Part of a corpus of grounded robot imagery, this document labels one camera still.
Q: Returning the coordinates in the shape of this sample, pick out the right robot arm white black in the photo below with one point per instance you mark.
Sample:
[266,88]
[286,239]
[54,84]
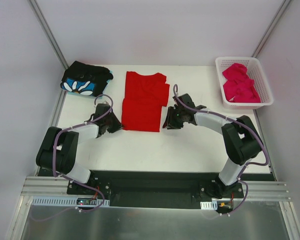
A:
[241,140]

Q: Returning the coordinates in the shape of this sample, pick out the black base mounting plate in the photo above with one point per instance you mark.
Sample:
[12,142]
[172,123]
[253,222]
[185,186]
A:
[167,190]

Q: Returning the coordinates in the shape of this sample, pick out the white cable duct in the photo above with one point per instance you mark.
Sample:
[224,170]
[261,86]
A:
[209,205]
[69,202]

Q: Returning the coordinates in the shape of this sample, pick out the left aluminium corner post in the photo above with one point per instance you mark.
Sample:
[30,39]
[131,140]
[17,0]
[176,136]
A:
[48,32]

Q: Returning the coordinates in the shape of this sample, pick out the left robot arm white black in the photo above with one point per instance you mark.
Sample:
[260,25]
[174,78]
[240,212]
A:
[58,150]

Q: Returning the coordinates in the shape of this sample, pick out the crumpled magenta t shirt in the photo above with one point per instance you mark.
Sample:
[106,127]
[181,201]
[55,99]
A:
[239,87]

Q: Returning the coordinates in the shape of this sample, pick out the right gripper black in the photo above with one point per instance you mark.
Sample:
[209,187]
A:
[172,118]

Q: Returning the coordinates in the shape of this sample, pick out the aluminium front frame rail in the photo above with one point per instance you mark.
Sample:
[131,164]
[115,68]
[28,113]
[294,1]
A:
[273,191]

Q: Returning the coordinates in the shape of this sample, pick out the red t shirt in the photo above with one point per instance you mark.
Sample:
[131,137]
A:
[144,98]

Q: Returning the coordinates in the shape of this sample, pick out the aluminium corner post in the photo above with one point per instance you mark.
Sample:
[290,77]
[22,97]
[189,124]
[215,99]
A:
[283,8]
[48,32]

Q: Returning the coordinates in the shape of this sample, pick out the white plastic basket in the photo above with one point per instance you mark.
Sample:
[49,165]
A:
[255,72]

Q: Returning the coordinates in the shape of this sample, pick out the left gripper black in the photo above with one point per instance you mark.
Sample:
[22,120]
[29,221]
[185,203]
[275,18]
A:
[112,122]

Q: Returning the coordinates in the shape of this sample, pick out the black flower t shirt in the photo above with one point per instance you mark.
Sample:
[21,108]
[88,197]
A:
[77,68]

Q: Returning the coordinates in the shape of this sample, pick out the left white cable duct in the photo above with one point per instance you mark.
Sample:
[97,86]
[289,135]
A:
[69,202]

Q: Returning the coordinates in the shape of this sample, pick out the right aluminium corner post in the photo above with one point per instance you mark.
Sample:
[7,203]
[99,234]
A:
[283,8]

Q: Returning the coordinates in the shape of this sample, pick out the right white cable duct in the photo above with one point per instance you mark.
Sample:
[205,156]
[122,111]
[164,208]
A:
[209,205]

